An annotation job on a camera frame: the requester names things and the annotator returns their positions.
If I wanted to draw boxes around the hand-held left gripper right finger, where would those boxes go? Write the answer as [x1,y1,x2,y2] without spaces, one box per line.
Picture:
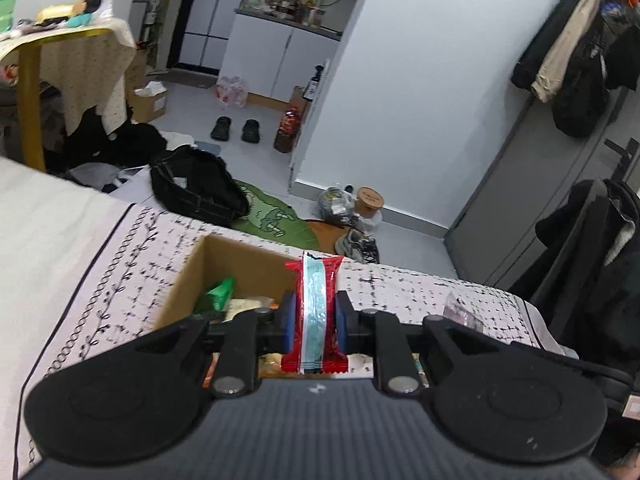
[336,290,506,397]

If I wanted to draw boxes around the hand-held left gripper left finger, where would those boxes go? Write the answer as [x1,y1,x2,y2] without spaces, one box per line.
[125,290,298,400]

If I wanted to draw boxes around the red snack packet teal stripe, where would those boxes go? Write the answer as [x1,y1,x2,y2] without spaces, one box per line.
[281,255,349,375]

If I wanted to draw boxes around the brown cardboard box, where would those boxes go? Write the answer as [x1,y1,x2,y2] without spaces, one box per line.
[152,234,431,388]

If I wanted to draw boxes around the small green snack packet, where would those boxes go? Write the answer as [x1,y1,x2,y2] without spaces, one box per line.
[194,277,236,318]

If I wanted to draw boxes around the grey sneaker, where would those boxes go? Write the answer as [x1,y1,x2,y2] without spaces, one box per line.
[335,230,380,264]

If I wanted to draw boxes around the brown floor mat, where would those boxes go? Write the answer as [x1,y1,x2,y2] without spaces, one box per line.
[305,220,361,256]

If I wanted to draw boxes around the green floor mat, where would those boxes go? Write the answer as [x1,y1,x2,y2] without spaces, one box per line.
[232,180,321,250]

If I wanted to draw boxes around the grey bag of items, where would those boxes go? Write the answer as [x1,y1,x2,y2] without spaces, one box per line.
[317,186,357,223]

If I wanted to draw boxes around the clear purple snack packet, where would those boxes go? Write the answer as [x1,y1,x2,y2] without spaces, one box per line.
[445,291,486,331]

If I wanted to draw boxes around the jar with wooden lid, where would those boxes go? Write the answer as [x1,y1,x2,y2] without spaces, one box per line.
[354,186,386,218]

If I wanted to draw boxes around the black bag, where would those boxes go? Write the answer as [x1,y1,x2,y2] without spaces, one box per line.
[150,145,251,226]

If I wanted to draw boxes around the red drink bottle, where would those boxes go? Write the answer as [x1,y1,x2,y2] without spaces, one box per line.
[273,105,303,154]

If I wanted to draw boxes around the grey door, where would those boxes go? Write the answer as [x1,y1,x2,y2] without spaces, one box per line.
[445,85,640,291]

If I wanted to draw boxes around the black coat on door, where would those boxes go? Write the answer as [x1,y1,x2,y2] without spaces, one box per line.
[507,177,640,361]

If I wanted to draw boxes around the pink plastic bag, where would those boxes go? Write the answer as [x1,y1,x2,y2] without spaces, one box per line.
[215,75,248,108]

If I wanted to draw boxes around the black spray bottle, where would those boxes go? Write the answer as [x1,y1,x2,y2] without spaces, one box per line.
[304,64,326,101]

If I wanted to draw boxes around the small cardboard box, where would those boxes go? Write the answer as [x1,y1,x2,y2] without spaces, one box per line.
[131,82,169,123]

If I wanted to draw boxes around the white cabinet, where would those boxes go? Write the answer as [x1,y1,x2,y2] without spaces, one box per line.
[220,12,343,103]

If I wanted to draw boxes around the dotted tablecloth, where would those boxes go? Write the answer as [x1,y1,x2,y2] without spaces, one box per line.
[0,17,137,136]

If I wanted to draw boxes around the hanging black coat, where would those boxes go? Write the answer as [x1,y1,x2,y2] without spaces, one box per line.
[511,0,640,138]

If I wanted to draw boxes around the yellow wooden table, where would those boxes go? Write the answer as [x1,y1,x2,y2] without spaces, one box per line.
[17,27,112,173]

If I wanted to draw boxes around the hanging beige garment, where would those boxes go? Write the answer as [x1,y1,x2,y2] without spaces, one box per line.
[531,0,608,103]

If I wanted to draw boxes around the small doll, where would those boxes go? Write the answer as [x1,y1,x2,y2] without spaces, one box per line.
[65,0,103,27]

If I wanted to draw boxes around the black door handle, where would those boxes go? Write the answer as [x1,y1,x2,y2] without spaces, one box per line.
[604,137,640,181]

